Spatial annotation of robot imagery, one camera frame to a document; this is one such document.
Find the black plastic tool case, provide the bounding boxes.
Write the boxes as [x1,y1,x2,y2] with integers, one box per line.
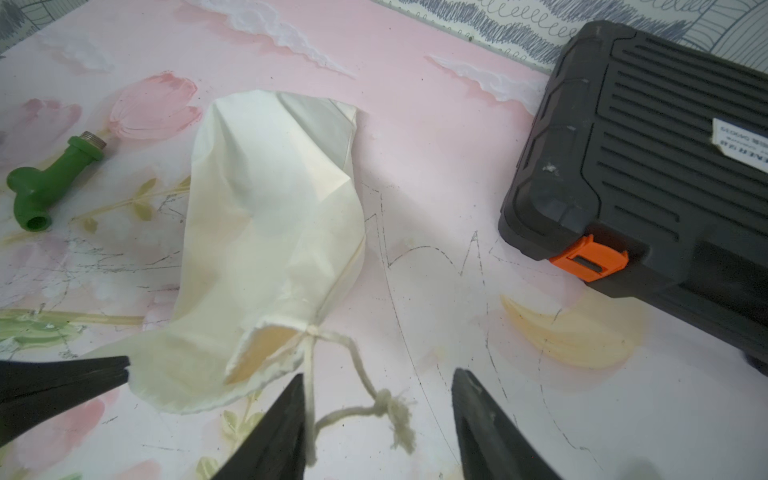
[498,21,767,371]

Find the white cloth soil bag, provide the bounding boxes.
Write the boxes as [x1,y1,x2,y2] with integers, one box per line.
[94,90,366,414]

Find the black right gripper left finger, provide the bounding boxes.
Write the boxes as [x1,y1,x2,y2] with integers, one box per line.
[212,374,306,480]

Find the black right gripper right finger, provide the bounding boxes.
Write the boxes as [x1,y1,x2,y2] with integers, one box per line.
[451,368,560,480]

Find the white bag drawstring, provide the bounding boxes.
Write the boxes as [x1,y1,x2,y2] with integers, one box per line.
[299,323,418,468]

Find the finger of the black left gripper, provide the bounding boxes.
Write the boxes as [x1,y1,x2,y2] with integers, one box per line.
[1,356,130,445]

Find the green plastic pipe fitting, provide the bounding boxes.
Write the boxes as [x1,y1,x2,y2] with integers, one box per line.
[6,131,107,232]

